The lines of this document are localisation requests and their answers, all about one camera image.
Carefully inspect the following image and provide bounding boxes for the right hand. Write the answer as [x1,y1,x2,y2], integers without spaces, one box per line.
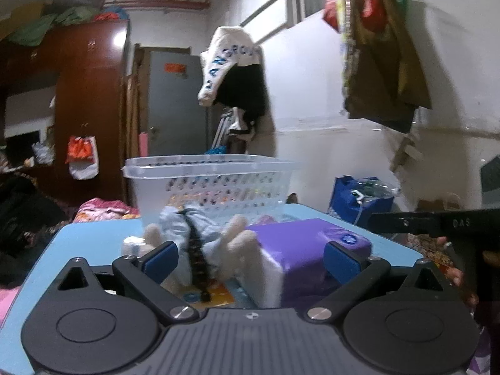
[437,236,478,311]

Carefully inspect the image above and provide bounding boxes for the blue shopping bag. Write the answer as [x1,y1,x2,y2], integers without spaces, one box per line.
[327,175,400,228]

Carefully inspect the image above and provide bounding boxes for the brown wooden wardrobe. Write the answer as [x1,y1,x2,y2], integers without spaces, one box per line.
[1,20,130,206]

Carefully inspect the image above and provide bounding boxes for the plush toy striped clothes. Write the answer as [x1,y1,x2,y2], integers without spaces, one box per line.
[121,206,284,308]

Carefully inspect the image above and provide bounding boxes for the clear plastic laundry basket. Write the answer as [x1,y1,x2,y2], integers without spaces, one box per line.
[122,154,298,226]

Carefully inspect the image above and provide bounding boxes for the black clothing pile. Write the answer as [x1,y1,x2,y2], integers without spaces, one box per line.
[0,173,77,289]

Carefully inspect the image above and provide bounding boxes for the purple tissue pack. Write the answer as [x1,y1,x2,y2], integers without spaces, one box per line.
[240,218,372,310]

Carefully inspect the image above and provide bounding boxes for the red hanging bag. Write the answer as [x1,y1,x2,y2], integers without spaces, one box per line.
[323,0,344,34]

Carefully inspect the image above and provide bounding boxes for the orange white plastic bag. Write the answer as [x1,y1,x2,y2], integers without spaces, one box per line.
[66,136,99,180]

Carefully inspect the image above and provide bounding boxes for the grey metal door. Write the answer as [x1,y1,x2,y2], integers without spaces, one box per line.
[140,47,208,156]

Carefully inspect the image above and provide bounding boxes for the pink floral blanket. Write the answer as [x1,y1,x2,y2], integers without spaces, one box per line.
[73,198,141,223]

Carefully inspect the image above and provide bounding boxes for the brown hanging bag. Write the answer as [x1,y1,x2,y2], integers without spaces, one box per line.
[344,0,431,134]

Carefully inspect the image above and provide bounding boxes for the white black hanging jacket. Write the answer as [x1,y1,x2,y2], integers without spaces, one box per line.
[197,26,268,143]

